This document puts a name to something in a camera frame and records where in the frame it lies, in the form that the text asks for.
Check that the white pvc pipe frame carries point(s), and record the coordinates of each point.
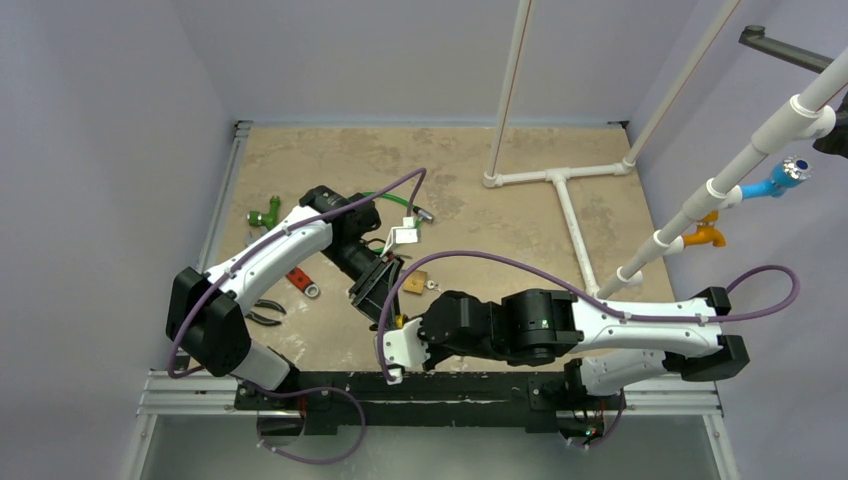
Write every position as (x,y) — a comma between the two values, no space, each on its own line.
(803,116)

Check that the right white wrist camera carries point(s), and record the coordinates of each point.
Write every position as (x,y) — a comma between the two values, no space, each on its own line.
(404,349)

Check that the orange faucet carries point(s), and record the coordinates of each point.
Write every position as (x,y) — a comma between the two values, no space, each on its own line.
(706,233)

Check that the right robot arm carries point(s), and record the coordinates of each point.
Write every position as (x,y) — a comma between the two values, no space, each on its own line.
(536,327)

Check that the black overhead bar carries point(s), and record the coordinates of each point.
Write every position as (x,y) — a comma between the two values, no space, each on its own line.
(754,37)

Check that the red adjustable wrench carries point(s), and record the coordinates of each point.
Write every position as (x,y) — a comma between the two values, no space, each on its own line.
(297,277)

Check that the green hose nozzle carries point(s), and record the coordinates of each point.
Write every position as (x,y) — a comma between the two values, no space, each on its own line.
(265,220)

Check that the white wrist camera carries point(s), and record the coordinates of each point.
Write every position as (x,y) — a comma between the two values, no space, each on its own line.
(404,349)
(408,232)

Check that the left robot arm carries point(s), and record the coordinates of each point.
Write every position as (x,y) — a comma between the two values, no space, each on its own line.
(207,310)

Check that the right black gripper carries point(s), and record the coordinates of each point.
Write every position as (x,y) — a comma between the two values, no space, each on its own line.
(428,334)

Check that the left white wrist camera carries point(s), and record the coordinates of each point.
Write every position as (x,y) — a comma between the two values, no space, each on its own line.
(408,232)

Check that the large brass padlock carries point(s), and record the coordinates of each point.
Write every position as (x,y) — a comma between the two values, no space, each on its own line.
(416,282)

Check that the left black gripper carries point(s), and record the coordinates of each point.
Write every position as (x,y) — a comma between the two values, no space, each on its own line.
(373,292)

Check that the green cable lock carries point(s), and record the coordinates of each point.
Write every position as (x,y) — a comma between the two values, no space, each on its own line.
(418,214)

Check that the blue faucet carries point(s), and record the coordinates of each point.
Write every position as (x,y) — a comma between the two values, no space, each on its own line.
(789,173)

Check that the black pliers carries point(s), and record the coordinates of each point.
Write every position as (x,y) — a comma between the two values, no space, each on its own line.
(267,313)

